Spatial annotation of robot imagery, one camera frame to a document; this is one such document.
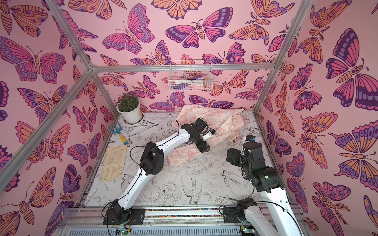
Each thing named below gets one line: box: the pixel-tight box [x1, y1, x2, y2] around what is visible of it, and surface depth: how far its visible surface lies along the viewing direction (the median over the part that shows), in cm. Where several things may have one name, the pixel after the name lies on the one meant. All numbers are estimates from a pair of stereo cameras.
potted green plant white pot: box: [116, 91, 143, 124], surface depth 108 cm
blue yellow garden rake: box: [108, 121, 129, 146], surface depth 111 cm
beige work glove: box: [98, 144, 127, 183], surface depth 94 cm
